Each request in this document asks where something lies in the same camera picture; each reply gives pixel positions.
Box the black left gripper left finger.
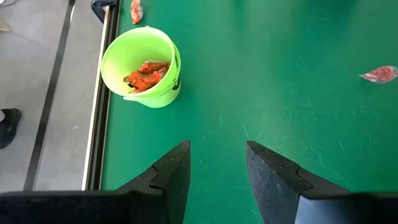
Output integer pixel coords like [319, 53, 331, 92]
[115, 139, 192, 224]

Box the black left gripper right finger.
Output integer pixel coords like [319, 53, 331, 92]
[245, 140, 351, 224]

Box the clear bag red candy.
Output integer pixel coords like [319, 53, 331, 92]
[357, 65, 398, 85]

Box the green felt mat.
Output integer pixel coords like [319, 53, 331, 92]
[99, 0, 398, 224]

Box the lime green pumpkin-face bucket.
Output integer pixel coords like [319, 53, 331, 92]
[100, 26, 182, 109]

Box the person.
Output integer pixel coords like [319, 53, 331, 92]
[0, 108, 23, 149]

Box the black table frame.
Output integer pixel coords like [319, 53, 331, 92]
[81, 0, 122, 191]

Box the black frame clamp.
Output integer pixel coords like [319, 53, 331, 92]
[90, 0, 118, 24]

